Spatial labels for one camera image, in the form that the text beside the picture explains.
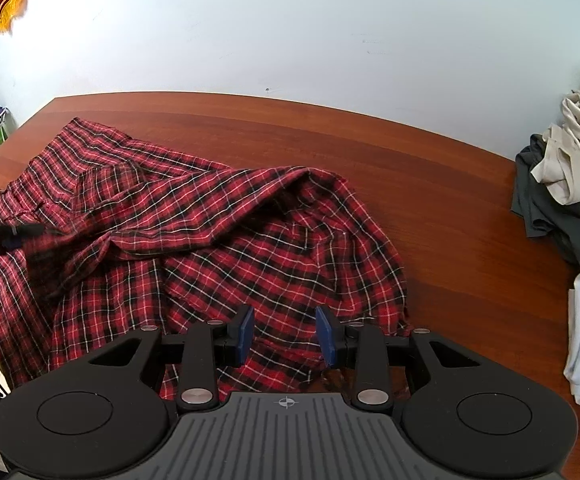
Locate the red plaid shirt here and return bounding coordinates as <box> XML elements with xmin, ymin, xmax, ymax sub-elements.
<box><xmin>0</xmin><ymin>117</ymin><xmax>411</xmax><ymax>396</ymax></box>

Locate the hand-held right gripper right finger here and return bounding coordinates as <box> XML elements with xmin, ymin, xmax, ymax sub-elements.
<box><xmin>315</xmin><ymin>306</ymin><xmax>477</xmax><ymax>409</ymax></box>

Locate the dark grey garment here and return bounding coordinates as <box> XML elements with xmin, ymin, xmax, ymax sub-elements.
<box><xmin>511</xmin><ymin>134</ymin><xmax>580</xmax><ymax>268</ymax></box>

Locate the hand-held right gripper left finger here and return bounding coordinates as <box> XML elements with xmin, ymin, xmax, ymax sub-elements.
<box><xmin>86</xmin><ymin>305</ymin><xmax>256</xmax><ymax>409</ymax></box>

